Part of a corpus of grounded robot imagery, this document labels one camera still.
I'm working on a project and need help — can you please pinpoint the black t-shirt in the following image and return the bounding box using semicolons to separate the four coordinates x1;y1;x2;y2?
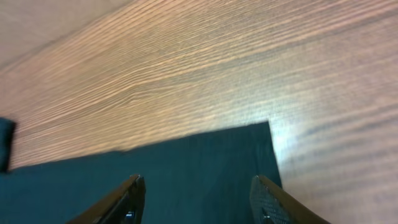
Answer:
1;122;281;223

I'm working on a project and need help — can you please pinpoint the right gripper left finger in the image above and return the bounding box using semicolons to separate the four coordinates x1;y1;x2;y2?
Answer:
68;175;146;224

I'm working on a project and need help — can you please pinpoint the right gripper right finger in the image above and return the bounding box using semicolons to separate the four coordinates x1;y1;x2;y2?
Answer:
249;175;329;224

